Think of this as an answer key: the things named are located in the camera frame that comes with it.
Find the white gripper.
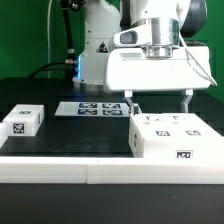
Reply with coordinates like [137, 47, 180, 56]
[104, 28, 212, 115]

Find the white cable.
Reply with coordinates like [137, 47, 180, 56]
[46, 0, 54, 79]

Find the white U-shaped fence frame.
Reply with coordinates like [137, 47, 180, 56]
[0, 119, 224, 184]

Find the black cable conduit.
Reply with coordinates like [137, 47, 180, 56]
[27, 0, 80, 80]

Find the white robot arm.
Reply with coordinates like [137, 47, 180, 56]
[59, 0, 214, 114]

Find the white marker base sheet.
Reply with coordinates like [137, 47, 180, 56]
[55, 102, 129, 117]

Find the small white cabinet top box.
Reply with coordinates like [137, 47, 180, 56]
[3, 104, 44, 136]

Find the white door panel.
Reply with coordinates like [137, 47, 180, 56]
[171, 113, 221, 138]
[129, 113, 181, 140]

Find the white cabinet body box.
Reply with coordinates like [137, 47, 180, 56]
[128, 113, 224, 160]

